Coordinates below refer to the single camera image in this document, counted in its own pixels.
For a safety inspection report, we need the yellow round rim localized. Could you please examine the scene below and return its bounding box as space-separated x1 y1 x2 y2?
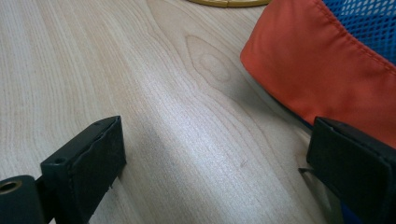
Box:
186 0 274 8

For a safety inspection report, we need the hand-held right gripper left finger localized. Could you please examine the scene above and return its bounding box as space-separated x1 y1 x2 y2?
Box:
40 115 127 224

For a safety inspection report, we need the orange and blue cap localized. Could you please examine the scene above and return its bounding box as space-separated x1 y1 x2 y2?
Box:
239 0 396 224

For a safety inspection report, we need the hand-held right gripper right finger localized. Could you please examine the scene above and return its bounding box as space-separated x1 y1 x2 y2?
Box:
305 116 396 224

